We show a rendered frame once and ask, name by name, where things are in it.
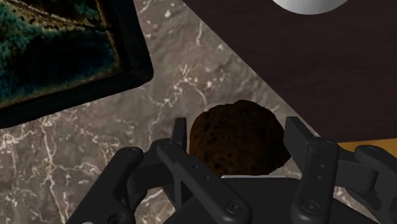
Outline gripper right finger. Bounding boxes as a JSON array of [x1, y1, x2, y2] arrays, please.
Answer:
[[283, 116, 397, 224]]

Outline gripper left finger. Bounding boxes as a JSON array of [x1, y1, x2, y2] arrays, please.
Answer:
[[66, 117, 253, 224]]

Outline dark brown rough lump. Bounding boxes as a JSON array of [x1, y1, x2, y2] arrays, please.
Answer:
[[188, 99, 291, 178]]

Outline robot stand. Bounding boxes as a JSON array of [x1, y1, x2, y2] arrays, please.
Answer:
[[182, 0, 397, 143]]

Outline dark framed green picture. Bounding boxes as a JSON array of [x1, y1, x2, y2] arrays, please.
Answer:
[[0, 0, 155, 129]]

